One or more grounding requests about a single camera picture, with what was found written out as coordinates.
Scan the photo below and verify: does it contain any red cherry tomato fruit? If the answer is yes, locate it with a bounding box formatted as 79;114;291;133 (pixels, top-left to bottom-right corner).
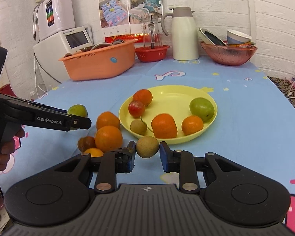
128;101;145;118

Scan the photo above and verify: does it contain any small mandarin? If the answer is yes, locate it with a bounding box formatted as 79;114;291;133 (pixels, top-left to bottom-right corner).
181;115;204;135

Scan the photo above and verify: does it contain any large orange near plate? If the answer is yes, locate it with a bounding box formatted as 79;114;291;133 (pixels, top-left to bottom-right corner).
96;111;121;130

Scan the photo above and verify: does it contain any large orange front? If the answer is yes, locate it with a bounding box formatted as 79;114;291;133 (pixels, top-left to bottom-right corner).
95;126;123;152

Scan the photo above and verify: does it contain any pink glass bowl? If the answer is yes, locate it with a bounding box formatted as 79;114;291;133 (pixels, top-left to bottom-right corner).
200;41;257;66

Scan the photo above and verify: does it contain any green rimmed plate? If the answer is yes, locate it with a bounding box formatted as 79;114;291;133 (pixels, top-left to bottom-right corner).
198;28;226;46

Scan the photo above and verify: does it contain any white ceramic bowl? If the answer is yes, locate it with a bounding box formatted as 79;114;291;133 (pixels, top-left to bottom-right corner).
226;29;252;45

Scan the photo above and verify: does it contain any white water purifier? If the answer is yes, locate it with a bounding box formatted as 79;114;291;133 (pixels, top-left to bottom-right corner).
37;0;76;41

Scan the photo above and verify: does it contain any brown longan fruit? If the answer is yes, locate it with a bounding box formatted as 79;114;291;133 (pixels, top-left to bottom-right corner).
136;136;159;158

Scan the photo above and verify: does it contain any light green apple fruit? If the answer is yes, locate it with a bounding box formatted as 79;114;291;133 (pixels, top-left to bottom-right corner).
67;104;88;118

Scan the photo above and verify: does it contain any bedding poster calendar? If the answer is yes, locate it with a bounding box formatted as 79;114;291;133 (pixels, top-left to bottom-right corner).
99;0;163;38

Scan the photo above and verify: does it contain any orange plastic basket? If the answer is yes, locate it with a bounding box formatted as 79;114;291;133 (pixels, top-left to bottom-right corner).
59;40;135;81

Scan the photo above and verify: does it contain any small orange in plate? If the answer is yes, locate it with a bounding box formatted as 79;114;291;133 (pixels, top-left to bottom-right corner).
133;89;153;107

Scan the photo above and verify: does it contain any glass cup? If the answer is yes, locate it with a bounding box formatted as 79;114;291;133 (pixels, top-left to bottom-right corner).
143;14;162;49

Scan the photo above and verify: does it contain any person's left hand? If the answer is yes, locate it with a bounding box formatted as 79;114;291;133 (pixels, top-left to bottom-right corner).
0;127;25;171

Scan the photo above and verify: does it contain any blue patterned tablecloth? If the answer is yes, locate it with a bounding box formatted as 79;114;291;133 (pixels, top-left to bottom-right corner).
0;57;295;194

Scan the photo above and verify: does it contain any yellow plastic plate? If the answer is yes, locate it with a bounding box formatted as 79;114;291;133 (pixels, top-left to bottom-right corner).
118;85;218;146

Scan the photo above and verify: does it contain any metal plate in basket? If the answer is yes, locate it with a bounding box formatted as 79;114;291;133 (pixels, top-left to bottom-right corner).
90;42;112;51

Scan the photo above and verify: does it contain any white thermos jug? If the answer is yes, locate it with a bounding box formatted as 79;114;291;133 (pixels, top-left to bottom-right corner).
161;7;199;61

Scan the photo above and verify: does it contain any white appliance with screen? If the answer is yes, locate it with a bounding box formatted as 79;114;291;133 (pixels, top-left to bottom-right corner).
33;25;93;91

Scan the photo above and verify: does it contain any dark red plum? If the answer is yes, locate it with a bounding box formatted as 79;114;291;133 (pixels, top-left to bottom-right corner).
77;136;96;152

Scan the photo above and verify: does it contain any red plastic basket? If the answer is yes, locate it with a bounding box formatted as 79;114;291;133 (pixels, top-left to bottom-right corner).
135;45;170;62

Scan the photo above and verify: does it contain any yellow orange kumquat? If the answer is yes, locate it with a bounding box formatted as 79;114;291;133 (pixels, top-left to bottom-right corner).
83;147;104;158

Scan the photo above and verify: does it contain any orange with stem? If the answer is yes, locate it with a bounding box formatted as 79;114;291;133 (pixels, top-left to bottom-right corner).
151;113;178;139

